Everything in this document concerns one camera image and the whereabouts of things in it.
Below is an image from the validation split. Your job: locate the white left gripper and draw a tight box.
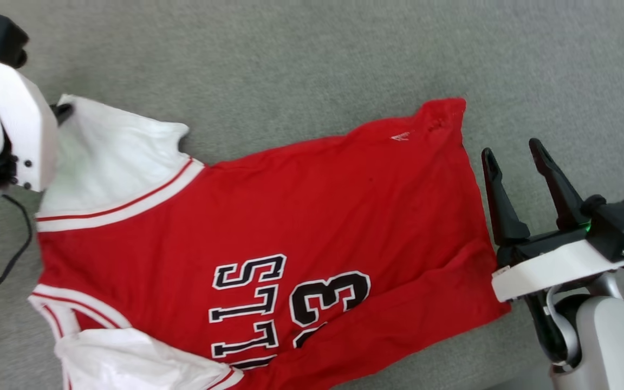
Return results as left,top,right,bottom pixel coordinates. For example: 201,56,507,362
0,49,75,193

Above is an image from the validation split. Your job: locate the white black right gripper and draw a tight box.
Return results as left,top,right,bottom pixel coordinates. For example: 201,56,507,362
481,138,624,303

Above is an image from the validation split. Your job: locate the red jersey with white sleeves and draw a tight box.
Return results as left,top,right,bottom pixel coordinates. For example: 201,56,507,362
28,95,512,390

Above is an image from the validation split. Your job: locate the white cable loop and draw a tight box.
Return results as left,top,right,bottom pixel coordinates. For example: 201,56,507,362
544,284,582,367

